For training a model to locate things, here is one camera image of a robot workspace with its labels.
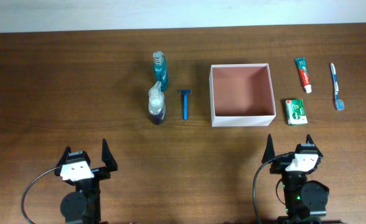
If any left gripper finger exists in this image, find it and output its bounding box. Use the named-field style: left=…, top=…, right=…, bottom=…
left=56, top=146, right=71, bottom=167
left=101, top=139, right=118, bottom=172

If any foam soap pump bottle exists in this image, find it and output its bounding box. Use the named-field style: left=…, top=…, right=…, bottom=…
left=148, top=81, right=166, bottom=124

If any blue disposable razor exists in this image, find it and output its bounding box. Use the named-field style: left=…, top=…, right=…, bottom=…
left=179, top=90, right=192, bottom=120

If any teal mouthwash bottle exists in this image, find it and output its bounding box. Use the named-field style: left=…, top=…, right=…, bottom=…
left=153, top=51, right=168, bottom=91

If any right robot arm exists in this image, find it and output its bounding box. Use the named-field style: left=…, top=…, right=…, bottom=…
left=261, top=135, right=329, bottom=223

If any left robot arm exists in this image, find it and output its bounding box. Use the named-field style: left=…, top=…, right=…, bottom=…
left=54, top=139, right=118, bottom=224

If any green Dettol soap box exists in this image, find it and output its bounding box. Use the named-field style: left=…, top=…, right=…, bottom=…
left=285, top=99, right=308, bottom=126

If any blue white toothbrush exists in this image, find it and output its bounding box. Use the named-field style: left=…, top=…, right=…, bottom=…
left=330, top=63, right=345, bottom=111

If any pink cardboard box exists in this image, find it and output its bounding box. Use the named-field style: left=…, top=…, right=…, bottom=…
left=209, top=63, right=276, bottom=127

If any red green toothpaste tube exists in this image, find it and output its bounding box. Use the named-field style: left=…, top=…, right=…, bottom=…
left=294, top=57, right=312, bottom=93

